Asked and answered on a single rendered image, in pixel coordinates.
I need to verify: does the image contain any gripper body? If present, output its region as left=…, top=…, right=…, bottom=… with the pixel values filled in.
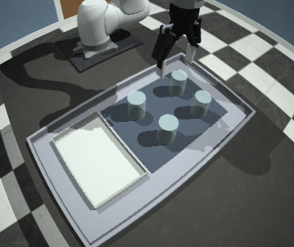
left=169, top=3, right=200, bottom=36

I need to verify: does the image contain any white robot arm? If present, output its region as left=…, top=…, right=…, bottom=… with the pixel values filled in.
left=73, top=0, right=205, bottom=60

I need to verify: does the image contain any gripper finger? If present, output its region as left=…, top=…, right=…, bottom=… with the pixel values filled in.
left=152, top=23, right=186, bottom=79
left=185, top=17, right=202, bottom=64

